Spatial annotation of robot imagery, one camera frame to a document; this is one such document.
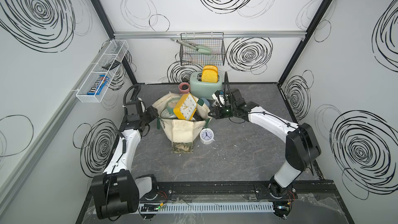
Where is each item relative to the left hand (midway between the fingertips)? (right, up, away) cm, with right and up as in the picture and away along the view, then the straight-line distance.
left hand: (153, 110), depth 84 cm
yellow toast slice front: (+32, +21, +15) cm, 41 cm away
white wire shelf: (-27, +37, +13) cm, 47 cm away
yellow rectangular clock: (+18, +2, -3) cm, 19 cm away
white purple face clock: (+29, -16, +5) cm, 33 cm away
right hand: (+31, -1, -1) cm, 31 cm away
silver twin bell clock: (+6, -3, +5) cm, 8 cm away
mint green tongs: (+26, +37, +9) cm, 45 cm away
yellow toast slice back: (+32, +27, +17) cm, 45 cm away
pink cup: (+14, +14, +21) cm, 29 cm away
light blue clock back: (+29, +4, +21) cm, 36 cm away
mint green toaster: (+25, +12, +20) cm, 35 cm away
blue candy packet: (-22, +11, -15) cm, 28 cm away
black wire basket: (+18, +36, +24) cm, 47 cm away
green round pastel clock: (+9, +3, +5) cm, 11 cm away
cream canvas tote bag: (+16, -11, -6) cm, 21 cm away
